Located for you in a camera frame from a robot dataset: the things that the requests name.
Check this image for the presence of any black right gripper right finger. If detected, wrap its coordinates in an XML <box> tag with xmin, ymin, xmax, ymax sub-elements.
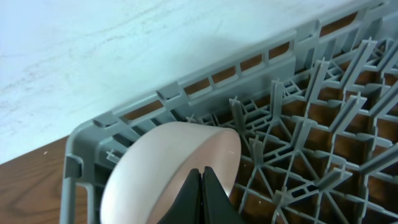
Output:
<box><xmin>201</xmin><ymin>166</ymin><xmax>245</xmax><ymax>224</ymax></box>

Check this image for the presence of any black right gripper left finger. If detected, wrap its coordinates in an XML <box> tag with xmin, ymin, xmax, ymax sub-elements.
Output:
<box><xmin>158</xmin><ymin>169</ymin><xmax>202</xmax><ymax>224</ymax></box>

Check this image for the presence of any pink bowl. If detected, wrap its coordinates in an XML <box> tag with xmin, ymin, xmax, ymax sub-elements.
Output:
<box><xmin>99</xmin><ymin>121</ymin><xmax>241</xmax><ymax>223</ymax></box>

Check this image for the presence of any grey plastic dishwasher rack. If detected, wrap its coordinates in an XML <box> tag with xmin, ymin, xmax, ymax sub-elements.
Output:
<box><xmin>60</xmin><ymin>1</ymin><xmax>397</xmax><ymax>223</ymax></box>

